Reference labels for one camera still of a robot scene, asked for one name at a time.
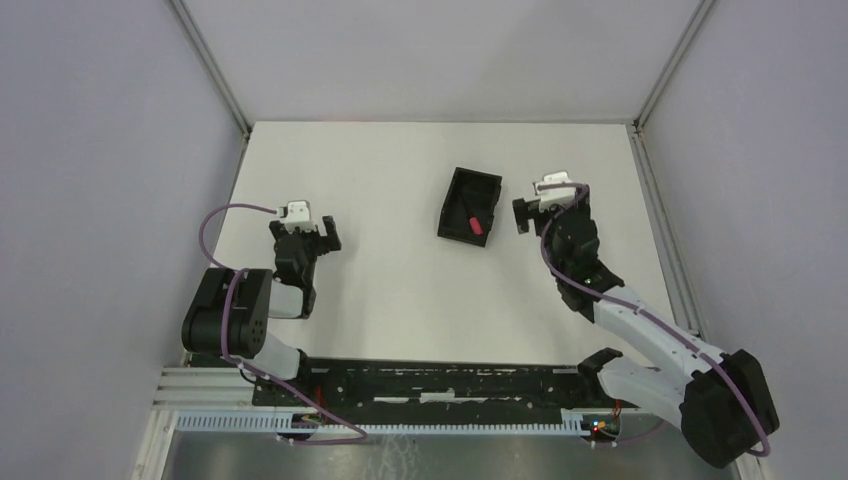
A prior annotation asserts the red handled screwdriver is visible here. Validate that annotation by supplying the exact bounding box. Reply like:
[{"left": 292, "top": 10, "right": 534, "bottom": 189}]
[{"left": 459, "top": 193, "right": 484, "bottom": 236}]

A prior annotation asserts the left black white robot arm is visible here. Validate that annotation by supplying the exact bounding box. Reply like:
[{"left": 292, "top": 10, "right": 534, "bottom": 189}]
[{"left": 181, "top": 216, "right": 342, "bottom": 408}]

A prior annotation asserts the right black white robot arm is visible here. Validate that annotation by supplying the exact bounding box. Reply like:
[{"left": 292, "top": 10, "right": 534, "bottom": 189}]
[{"left": 512, "top": 183, "right": 780, "bottom": 468}]

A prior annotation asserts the black plastic bin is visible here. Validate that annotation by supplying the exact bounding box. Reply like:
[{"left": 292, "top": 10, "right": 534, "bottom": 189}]
[{"left": 436, "top": 167, "right": 502, "bottom": 248}]

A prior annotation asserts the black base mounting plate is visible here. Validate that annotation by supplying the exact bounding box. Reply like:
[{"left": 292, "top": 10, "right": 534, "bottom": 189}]
[{"left": 290, "top": 357, "right": 619, "bottom": 426}]

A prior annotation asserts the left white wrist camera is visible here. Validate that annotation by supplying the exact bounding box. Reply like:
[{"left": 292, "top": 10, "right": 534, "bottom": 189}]
[{"left": 277, "top": 200, "right": 312, "bottom": 224}]

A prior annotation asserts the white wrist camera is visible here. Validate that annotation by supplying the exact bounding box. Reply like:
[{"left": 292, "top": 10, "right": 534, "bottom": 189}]
[
  {"left": 533, "top": 171, "right": 581, "bottom": 212},
  {"left": 277, "top": 200, "right": 312, "bottom": 224}
]

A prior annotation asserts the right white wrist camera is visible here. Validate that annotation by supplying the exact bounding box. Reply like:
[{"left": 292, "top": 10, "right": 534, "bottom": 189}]
[{"left": 533, "top": 171, "right": 581, "bottom": 212}]

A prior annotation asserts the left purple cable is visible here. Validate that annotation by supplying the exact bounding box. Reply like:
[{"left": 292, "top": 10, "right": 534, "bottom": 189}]
[{"left": 199, "top": 203, "right": 369, "bottom": 446}]

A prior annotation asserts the right aluminium frame rail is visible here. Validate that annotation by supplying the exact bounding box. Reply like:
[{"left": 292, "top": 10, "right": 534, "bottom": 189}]
[{"left": 626, "top": 1, "right": 717, "bottom": 339}]

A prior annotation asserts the aluminium frame rail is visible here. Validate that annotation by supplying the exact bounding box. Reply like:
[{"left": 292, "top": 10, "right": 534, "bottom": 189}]
[
  {"left": 626, "top": 1, "right": 717, "bottom": 339},
  {"left": 166, "top": 0, "right": 252, "bottom": 140}
]

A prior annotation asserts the left aluminium frame rail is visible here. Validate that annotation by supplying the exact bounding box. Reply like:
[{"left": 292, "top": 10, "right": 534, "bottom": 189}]
[{"left": 166, "top": 0, "right": 252, "bottom": 140}]

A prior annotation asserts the front aluminium extrusion rail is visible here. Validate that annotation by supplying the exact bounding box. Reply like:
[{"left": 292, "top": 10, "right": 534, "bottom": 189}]
[{"left": 153, "top": 368, "right": 749, "bottom": 415}]

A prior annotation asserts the white slotted cable duct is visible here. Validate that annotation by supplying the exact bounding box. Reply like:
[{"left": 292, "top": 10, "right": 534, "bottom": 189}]
[{"left": 174, "top": 409, "right": 612, "bottom": 437}]

